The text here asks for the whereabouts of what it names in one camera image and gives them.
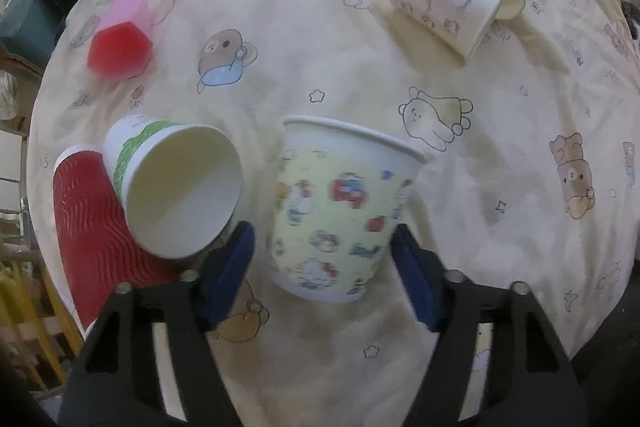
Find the teal and orange cushion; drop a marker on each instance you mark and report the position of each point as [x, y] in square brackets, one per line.
[30, 30]

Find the yellow cartoon paper cup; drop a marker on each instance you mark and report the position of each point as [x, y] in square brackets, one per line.
[341, 190]

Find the yellow wooden frame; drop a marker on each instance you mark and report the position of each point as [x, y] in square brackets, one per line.
[38, 333]

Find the cream cartoon-print blanket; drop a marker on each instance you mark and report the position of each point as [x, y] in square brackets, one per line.
[537, 188]

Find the red ribbed paper cup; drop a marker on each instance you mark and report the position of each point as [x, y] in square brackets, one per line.
[97, 249]

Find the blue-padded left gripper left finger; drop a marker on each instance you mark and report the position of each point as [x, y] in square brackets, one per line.
[115, 382]

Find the pink hexagonal plastic cup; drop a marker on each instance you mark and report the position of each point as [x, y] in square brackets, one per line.
[121, 46]

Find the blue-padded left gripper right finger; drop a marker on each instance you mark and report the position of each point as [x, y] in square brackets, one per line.
[497, 360]

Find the white green-band paper cup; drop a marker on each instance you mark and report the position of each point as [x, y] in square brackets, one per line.
[178, 184]

